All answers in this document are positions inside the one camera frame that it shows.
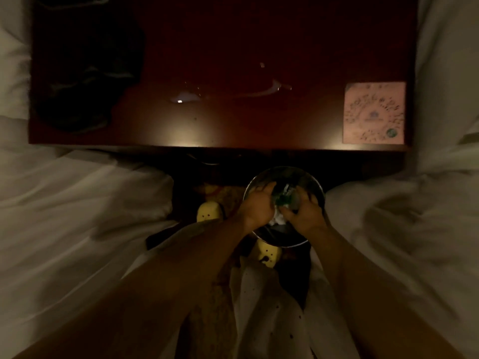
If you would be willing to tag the person's right hand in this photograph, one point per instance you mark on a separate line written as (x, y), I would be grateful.
(307, 218)

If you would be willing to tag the person's left hand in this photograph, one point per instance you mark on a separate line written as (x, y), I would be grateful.
(256, 209)

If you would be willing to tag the person's right fingers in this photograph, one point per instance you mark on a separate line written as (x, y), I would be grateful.
(299, 203)

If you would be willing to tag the person's left fingers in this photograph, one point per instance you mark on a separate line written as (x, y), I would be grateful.
(266, 189)

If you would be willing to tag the person's right forearm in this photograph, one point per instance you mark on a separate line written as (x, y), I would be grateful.
(370, 295)

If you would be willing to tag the person's left forearm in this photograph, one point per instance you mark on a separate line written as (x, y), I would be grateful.
(157, 291)

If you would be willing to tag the round metal trash bin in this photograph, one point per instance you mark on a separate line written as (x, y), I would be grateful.
(295, 177)

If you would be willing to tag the yellow slipper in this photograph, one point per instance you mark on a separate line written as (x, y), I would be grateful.
(209, 212)
(267, 254)

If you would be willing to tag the pink square card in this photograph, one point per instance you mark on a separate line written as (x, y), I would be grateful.
(374, 112)

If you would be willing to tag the white spotted garment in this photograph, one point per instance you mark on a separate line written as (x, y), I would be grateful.
(269, 317)

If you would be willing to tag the white bed duvet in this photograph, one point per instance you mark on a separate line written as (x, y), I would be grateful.
(75, 205)
(423, 205)

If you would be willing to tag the dark red wooden nightstand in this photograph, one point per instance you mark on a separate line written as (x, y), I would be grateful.
(239, 52)

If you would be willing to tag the black cloth bundle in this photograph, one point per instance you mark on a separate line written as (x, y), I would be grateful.
(82, 63)

